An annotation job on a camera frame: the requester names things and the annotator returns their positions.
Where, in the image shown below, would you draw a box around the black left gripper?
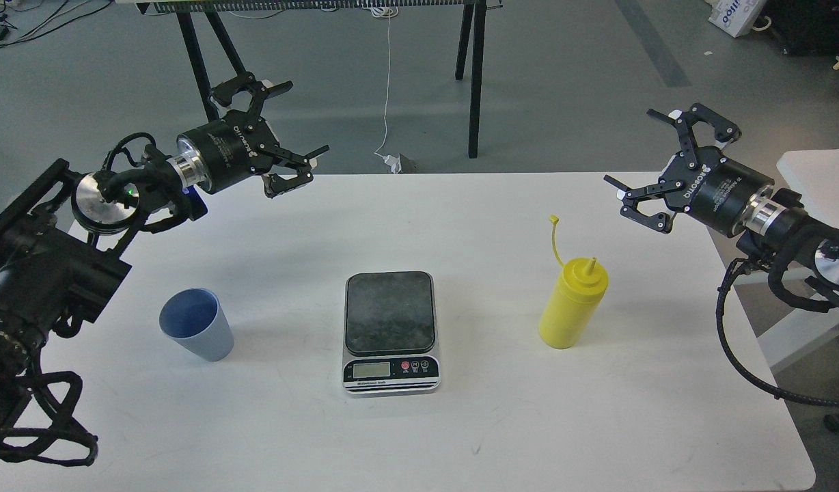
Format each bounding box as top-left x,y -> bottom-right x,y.
176,72 -> 330,199

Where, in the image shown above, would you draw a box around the yellow squeeze bottle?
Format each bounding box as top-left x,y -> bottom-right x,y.
538,215 -> 609,349

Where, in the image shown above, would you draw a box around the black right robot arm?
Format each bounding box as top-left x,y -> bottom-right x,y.
604,102 -> 839,408

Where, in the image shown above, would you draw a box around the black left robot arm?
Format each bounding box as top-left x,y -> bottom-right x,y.
0,72 -> 328,467

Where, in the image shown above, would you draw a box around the black trestle table background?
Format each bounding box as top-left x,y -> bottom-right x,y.
116,0 -> 504,159

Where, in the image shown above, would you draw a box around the blue plastic cup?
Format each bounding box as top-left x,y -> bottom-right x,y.
159,288 -> 235,362

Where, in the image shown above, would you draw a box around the silver digital kitchen scale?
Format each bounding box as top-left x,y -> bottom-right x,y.
341,271 -> 441,398

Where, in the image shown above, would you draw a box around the white hanging cable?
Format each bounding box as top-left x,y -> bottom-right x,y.
372,5 -> 400,161

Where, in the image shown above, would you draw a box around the white power adapter on floor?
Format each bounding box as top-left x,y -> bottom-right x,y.
384,154 -> 419,174

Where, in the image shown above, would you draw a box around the black equipment case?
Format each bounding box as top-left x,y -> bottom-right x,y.
761,1 -> 839,56

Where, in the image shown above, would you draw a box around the black floor cables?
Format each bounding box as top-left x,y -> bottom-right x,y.
0,0 -> 113,50

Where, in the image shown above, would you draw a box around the white cardboard box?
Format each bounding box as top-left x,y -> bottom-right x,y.
708,0 -> 767,38

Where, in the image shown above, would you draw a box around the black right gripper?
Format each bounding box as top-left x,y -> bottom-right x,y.
603,103 -> 775,239

